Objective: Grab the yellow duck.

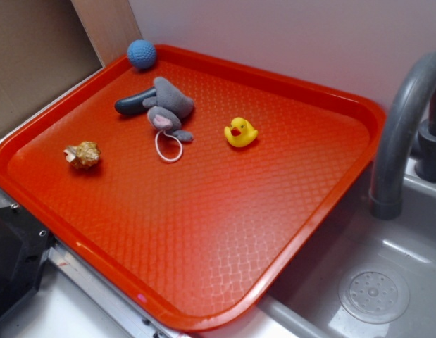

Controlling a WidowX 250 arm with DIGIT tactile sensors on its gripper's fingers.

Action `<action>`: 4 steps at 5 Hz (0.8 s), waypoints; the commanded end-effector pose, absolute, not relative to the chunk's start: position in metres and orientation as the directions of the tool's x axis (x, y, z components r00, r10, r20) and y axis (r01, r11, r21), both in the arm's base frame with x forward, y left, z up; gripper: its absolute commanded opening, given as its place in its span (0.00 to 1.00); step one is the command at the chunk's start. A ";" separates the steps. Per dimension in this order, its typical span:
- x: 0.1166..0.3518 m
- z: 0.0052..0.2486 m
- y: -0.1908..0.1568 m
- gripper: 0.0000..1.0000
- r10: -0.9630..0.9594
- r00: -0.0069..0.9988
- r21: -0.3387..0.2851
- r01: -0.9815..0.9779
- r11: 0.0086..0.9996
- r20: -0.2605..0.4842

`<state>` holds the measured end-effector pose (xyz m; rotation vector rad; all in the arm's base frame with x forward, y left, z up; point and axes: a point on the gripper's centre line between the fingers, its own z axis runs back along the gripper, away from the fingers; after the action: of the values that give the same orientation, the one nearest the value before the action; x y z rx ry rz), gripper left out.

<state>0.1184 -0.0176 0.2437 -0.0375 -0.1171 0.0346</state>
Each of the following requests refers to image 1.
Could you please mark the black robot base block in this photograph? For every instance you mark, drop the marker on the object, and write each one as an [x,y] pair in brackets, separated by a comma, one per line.
[24,249]

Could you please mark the grey plastic sink basin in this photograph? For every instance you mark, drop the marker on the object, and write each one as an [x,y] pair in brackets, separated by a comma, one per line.
[358,276]

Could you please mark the grey plush elephant toy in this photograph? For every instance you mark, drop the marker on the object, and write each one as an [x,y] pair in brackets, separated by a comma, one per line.
[166,111]

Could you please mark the grey toy faucet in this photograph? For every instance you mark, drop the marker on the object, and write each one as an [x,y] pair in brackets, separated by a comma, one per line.
[409,131]

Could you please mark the dark blue plastic handle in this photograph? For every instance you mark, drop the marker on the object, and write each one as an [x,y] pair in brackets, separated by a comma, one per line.
[133,105]

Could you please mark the yellow rubber duck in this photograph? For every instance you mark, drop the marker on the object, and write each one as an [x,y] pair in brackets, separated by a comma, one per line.
[240,132]

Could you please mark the brown cardboard panel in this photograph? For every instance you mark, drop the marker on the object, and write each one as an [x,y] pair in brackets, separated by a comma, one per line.
[44,51]

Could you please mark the aluminium frame rail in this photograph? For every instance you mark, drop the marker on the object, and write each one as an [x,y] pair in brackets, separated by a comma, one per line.
[134,321]

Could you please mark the golden seashell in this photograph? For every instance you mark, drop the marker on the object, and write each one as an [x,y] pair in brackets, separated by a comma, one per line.
[83,156]

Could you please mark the red plastic tray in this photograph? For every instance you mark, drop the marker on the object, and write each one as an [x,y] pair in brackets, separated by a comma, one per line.
[197,242]

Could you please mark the blue dimpled ball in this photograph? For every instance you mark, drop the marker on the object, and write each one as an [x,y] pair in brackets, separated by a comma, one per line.
[141,54]

